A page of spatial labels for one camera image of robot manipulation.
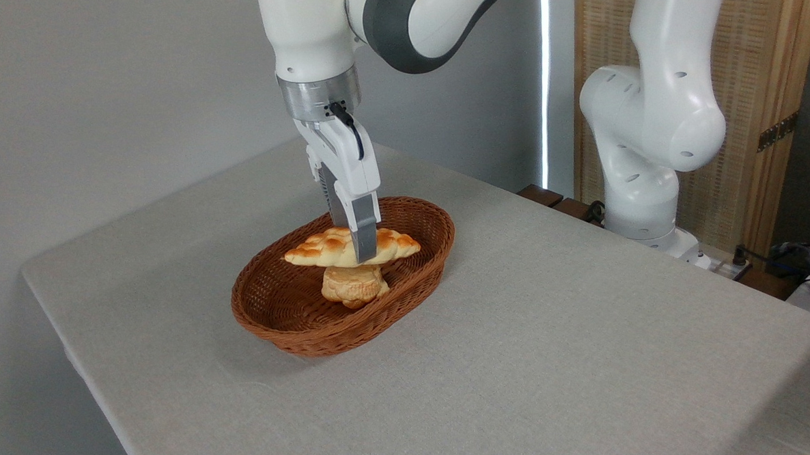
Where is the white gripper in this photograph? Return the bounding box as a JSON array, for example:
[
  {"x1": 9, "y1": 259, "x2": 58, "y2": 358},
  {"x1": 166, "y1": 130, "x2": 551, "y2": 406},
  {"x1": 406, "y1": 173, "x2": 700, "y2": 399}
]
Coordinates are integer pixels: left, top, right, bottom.
[{"x1": 294, "y1": 113, "x2": 385, "y2": 268}]

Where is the golden braided bread loaf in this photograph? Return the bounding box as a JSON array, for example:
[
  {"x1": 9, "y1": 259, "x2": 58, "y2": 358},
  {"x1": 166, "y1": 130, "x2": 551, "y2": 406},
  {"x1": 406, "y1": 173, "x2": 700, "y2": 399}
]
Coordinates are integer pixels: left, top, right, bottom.
[{"x1": 282, "y1": 223, "x2": 422, "y2": 271}]

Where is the pale round bread bun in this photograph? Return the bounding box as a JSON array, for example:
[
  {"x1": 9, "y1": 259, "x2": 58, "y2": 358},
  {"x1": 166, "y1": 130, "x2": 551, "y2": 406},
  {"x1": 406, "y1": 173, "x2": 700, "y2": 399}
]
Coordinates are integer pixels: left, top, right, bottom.
[{"x1": 320, "y1": 262, "x2": 391, "y2": 311}]

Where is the brown wicker basket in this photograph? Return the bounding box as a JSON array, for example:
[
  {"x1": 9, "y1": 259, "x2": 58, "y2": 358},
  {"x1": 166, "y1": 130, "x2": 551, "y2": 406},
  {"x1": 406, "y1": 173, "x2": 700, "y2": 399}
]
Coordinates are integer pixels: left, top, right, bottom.
[{"x1": 226, "y1": 194, "x2": 461, "y2": 361}]

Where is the dark wooden block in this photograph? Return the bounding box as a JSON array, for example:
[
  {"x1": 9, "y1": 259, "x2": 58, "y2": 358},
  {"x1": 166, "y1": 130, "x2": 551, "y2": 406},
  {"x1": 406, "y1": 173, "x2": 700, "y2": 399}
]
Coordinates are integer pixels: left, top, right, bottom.
[
  {"x1": 516, "y1": 183, "x2": 565, "y2": 210},
  {"x1": 553, "y1": 197, "x2": 594, "y2": 223}
]

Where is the grey tablecloth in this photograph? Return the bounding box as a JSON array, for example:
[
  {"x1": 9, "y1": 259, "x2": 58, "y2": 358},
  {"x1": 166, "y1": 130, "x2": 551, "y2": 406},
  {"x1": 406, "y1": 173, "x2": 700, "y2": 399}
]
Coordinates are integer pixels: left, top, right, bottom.
[{"x1": 15, "y1": 114, "x2": 810, "y2": 455}]

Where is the white power strip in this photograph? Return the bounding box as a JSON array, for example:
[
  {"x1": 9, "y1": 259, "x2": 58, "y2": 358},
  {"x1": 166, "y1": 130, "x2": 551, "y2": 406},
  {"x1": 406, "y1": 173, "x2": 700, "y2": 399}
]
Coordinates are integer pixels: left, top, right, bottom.
[{"x1": 709, "y1": 243, "x2": 754, "y2": 284}]

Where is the brown wooden board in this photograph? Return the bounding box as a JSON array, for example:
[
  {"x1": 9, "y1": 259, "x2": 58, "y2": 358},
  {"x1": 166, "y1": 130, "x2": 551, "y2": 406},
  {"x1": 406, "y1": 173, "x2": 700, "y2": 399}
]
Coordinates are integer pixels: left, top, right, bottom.
[{"x1": 738, "y1": 265, "x2": 802, "y2": 303}]

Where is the brass hinge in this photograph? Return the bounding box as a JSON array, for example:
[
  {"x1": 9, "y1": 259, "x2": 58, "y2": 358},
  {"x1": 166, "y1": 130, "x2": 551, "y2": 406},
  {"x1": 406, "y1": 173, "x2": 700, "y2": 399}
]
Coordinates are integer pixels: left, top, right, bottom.
[{"x1": 755, "y1": 111, "x2": 800, "y2": 152}]

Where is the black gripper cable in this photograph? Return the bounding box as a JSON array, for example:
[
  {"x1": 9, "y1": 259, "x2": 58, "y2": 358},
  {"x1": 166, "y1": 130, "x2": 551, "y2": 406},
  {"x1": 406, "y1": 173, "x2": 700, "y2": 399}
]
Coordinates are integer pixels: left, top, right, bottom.
[{"x1": 326, "y1": 101, "x2": 367, "y2": 164}]

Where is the black cable at arm base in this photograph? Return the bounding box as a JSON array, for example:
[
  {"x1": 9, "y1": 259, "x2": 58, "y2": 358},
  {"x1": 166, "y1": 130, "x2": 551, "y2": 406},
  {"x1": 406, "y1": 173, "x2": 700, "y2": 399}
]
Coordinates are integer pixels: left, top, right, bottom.
[{"x1": 581, "y1": 199, "x2": 608, "y2": 230}]

